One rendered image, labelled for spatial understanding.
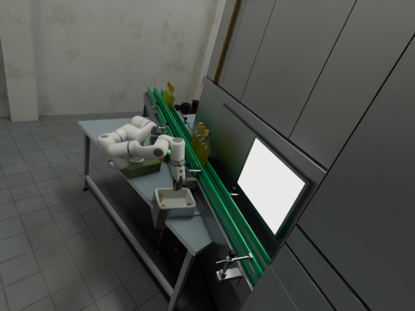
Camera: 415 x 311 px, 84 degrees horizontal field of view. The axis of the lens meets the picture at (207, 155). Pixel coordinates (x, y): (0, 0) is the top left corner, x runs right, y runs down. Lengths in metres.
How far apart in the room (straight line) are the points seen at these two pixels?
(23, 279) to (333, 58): 2.19
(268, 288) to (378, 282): 0.30
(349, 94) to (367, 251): 0.62
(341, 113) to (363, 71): 0.15
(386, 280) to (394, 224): 0.09
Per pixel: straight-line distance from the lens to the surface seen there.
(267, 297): 0.75
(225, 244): 1.23
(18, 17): 3.72
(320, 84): 1.09
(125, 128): 1.49
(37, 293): 2.05
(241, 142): 1.40
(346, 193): 0.52
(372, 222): 0.51
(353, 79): 1.01
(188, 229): 1.37
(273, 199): 1.18
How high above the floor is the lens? 1.73
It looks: 27 degrees down
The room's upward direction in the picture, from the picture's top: 18 degrees clockwise
